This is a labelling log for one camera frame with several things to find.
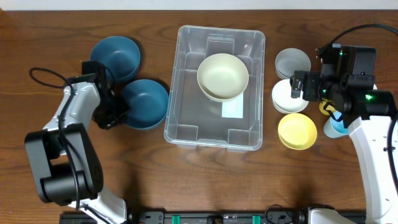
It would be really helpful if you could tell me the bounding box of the dark blue bowl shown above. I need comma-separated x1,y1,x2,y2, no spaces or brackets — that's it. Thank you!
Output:
121,79,169,130
90,36,141,83

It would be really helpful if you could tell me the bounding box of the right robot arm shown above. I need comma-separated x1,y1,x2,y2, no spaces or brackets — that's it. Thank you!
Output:
290,44,397,223

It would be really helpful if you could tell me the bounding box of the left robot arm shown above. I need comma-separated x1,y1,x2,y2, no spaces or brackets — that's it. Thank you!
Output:
24,60,131,223

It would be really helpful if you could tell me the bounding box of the light blue plastic cup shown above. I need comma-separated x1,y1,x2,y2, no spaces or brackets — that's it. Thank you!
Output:
323,116,349,138

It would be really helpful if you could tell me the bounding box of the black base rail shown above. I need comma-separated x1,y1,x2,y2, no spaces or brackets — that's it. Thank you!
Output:
58,211,368,224

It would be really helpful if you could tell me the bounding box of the clear plastic storage bin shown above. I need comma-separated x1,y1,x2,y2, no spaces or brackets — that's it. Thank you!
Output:
164,25,266,152

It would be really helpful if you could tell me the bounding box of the small grey bowl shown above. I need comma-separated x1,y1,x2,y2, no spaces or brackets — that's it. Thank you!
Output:
275,48,311,79

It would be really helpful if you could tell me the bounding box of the yellow cup left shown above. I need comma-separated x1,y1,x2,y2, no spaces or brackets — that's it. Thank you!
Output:
319,101,336,116

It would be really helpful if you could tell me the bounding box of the large cream bowl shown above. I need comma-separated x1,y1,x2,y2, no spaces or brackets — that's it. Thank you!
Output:
197,54,249,102

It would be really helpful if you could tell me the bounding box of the white label in bin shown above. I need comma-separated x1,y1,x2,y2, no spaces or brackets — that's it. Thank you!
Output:
221,94,244,119

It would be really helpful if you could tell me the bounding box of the small yellow bowl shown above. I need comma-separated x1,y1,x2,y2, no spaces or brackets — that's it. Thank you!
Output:
277,113,317,151

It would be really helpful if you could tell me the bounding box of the small white bowl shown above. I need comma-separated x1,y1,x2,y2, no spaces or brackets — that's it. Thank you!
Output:
271,79,308,114

